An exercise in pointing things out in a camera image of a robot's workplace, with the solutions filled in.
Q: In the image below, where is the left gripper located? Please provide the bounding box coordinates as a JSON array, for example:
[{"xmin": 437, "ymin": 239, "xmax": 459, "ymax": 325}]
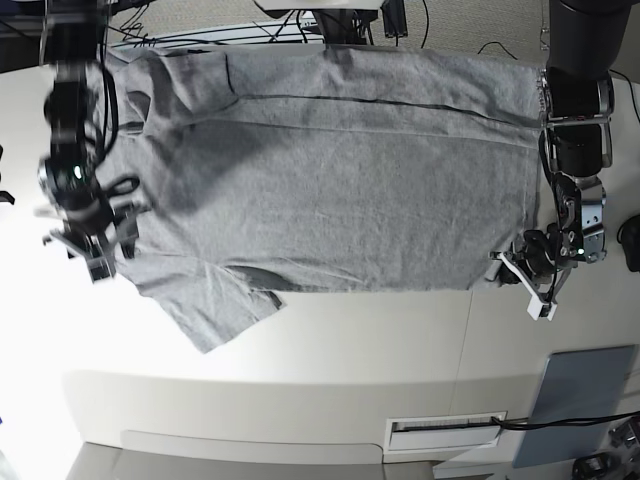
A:
[{"xmin": 489, "ymin": 224, "xmax": 575, "ymax": 306}]

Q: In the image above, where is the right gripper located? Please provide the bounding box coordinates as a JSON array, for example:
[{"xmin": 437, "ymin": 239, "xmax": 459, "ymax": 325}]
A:
[{"xmin": 42, "ymin": 174, "xmax": 150, "ymax": 261}]

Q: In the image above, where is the grey T-shirt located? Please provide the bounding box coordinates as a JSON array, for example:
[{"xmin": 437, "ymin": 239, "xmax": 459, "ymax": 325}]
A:
[{"xmin": 99, "ymin": 48, "xmax": 541, "ymax": 352}]

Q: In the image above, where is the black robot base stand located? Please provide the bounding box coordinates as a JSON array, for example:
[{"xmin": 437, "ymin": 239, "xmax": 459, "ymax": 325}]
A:
[{"xmin": 254, "ymin": 0, "xmax": 431, "ymax": 49}]

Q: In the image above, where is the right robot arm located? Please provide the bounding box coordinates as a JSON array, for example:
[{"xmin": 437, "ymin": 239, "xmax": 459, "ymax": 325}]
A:
[{"xmin": 38, "ymin": 1, "xmax": 148, "ymax": 279}]

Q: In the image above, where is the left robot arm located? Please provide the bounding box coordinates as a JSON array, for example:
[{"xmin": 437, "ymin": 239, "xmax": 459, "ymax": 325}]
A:
[{"xmin": 492, "ymin": 1, "xmax": 634, "ymax": 320}]

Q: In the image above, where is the black computer mouse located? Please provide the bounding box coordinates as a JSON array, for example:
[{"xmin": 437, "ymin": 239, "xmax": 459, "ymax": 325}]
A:
[{"xmin": 616, "ymin": 214, "xmax": 640, "ymax": 273}]

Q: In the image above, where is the grey laptop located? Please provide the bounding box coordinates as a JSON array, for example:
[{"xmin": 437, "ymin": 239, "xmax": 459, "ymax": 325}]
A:
[{"xmin": 512, "ymin": 345, "xmax": 636, "ymax": 469}]

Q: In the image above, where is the black device bottom right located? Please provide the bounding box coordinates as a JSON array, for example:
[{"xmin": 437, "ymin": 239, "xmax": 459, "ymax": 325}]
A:
[{"xmin": 571, "ymin": 452, "xmax": 621, "ymax": 480}]

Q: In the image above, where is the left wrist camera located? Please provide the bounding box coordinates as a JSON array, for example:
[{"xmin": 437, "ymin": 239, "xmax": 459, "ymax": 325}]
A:
[{"xmin": 526, "ymin": 297, "xmax": 558, "ymax": 321}]

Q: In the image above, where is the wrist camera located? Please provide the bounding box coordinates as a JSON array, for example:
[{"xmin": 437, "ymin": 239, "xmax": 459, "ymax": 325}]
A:
[
  {"xmin": 86, "ymin": 253, "xmax": 116, "ymax": 283},
  {"xmin": 526, "ymin": 297, "xmax": 558, "ymax": 321}
]

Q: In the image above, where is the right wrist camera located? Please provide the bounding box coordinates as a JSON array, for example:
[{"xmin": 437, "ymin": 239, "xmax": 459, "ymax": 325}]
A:
[{"xmin": 86, "ymin": 253, "xmax": 116, "ymax": 283}]

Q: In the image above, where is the black cable at grommet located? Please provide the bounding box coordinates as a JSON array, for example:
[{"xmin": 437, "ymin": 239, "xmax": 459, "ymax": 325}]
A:
[{"xmin": 490, "ymin": 412, "xmax": 640, "ymax": 431}]

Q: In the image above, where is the white cable grommet box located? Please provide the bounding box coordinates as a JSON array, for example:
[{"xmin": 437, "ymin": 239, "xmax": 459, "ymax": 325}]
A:
[{"xmin": 383, "ymin": 412, "xmax": 507, "ymax": 454}]

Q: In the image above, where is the black floor cable right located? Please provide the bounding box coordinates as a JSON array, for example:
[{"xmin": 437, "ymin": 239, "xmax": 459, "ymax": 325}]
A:
[{"xmin": 477, "ymin": 41, "xmax": 521, "ymax": 61}]

